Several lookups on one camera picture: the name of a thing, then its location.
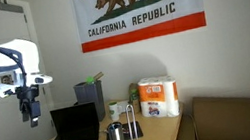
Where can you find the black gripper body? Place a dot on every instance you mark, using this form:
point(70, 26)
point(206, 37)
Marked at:
point(28, 93)

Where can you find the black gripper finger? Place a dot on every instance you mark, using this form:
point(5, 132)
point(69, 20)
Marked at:
point(24, 111)
point(35, 111)

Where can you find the black silver laptop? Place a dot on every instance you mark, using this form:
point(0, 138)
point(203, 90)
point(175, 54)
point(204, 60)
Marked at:
point(74, 123)

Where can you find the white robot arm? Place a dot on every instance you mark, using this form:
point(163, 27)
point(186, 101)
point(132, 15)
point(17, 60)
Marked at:
point(24, 50)

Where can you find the small photo sticker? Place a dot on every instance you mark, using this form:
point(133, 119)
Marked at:
point(7, 80)

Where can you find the grey trash bin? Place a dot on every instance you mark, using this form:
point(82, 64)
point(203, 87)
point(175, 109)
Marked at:
point(89, 99)

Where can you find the green ball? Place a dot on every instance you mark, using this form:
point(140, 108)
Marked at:
point(90, 80)

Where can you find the cardboard tube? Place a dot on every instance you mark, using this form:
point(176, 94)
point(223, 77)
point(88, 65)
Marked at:
point(98, 75)

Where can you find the white green mug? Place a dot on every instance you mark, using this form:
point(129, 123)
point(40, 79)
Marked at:
point(114, 111)

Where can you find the grey door closer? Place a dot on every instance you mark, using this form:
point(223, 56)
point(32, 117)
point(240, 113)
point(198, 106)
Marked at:
point(9, 6)

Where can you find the brown paper bag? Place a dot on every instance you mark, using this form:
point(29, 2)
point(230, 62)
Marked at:
point(135, 107)

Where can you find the metal paper towel holder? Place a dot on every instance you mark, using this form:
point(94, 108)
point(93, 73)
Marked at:
point(133, 129)

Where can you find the paper towel roll pack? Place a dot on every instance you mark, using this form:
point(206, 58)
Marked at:
point(158, 96)

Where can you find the California Republic flag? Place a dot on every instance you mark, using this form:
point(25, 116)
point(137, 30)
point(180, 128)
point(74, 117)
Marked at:
point(143, 13)

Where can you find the brown sofa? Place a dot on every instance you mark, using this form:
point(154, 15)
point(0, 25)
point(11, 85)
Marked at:
point(240, 119)

